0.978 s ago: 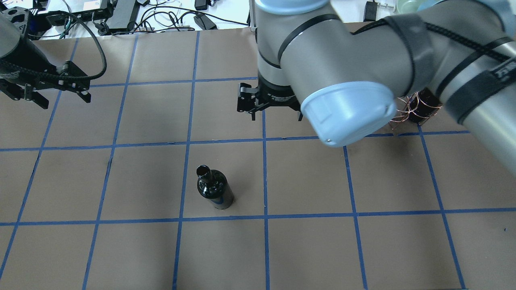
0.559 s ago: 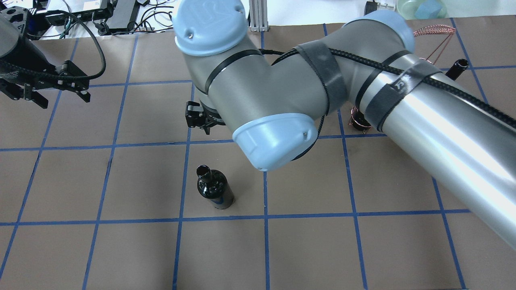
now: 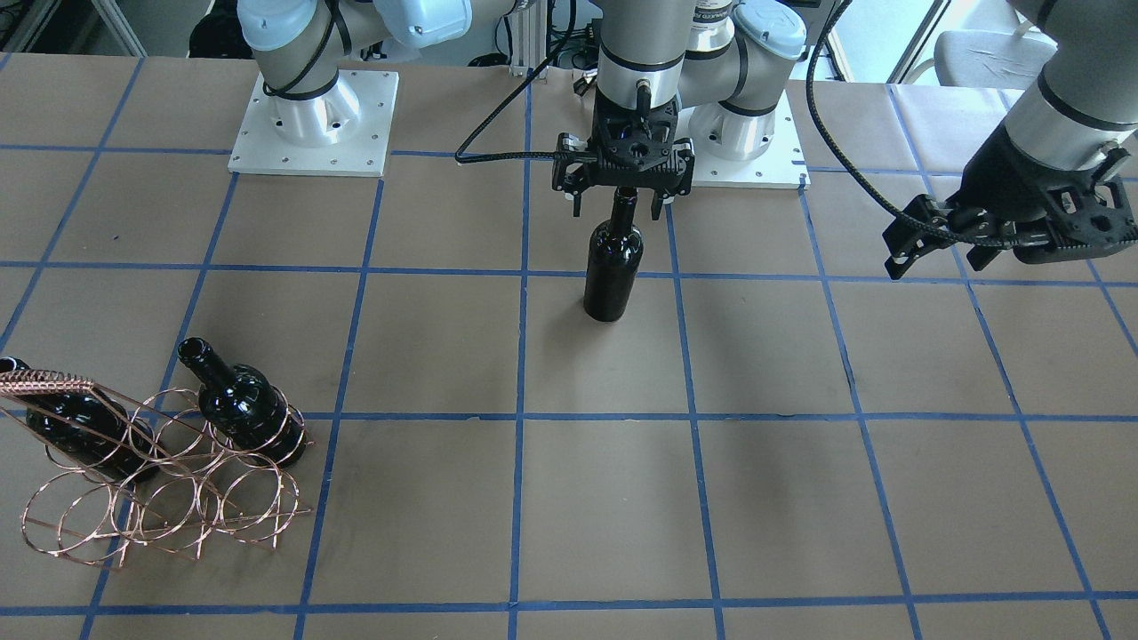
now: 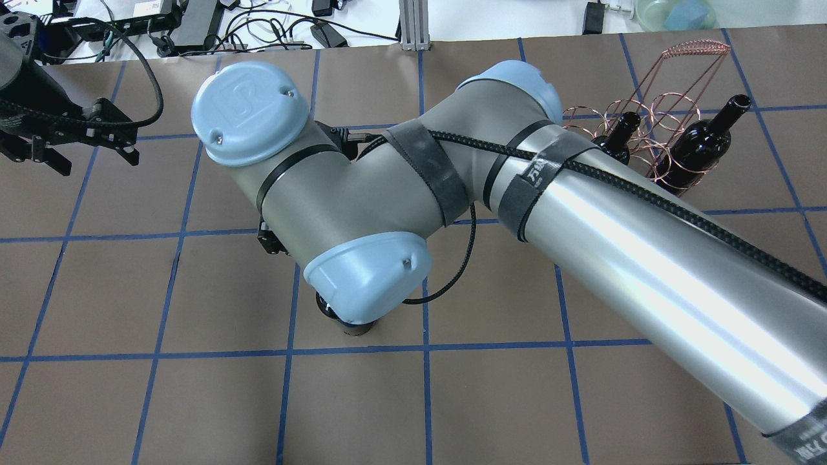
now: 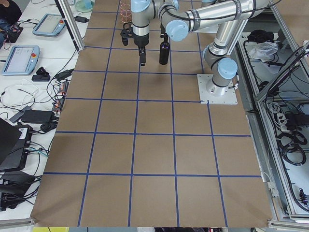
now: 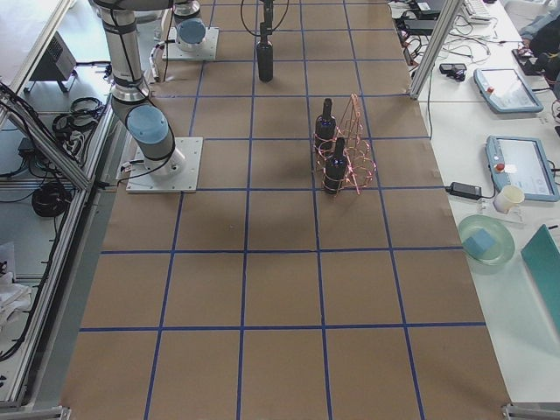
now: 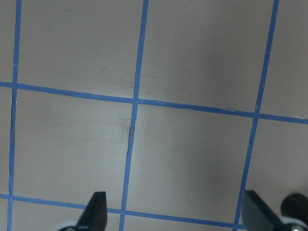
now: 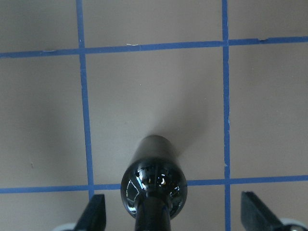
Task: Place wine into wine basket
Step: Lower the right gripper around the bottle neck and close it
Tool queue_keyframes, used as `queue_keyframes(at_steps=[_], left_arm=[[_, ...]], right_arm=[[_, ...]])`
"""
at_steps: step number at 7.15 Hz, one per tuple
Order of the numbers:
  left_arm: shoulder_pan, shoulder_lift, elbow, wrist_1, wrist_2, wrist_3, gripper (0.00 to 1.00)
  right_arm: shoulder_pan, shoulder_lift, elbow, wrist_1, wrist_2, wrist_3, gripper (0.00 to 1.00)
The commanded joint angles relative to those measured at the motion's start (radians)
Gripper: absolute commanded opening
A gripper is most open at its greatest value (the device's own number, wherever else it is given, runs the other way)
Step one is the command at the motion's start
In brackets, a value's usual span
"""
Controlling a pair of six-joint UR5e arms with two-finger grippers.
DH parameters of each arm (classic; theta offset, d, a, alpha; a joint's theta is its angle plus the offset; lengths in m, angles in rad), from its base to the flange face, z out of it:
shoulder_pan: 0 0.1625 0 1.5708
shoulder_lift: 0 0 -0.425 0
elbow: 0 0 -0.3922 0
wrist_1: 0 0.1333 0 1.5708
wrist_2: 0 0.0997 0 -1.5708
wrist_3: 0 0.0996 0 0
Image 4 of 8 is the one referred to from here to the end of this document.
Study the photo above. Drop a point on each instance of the aluminium frame post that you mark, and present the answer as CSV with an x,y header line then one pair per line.
x,y
414,25

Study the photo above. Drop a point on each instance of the copper wire wine basket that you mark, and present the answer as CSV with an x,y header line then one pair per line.
x,y
666,98

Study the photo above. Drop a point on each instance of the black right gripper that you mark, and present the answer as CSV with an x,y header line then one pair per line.
x,y
355,327

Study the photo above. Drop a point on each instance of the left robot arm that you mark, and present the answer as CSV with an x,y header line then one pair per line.
x,y
26,83

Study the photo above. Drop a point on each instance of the black power adapter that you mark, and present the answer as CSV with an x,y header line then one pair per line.
x,y
327,36

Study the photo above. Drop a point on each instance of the dark wine bottle in basket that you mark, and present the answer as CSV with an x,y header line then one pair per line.
x,y
615,142

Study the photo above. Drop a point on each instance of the blue foam block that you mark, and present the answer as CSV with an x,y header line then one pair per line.
x,y
688,15

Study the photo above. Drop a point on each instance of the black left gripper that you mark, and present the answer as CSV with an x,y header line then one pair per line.
x,y
27,97

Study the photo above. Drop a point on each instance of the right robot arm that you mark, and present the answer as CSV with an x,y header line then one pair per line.
x,y
749,327

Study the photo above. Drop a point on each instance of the green glass plate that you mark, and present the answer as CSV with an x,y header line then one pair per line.
x,y
656,16

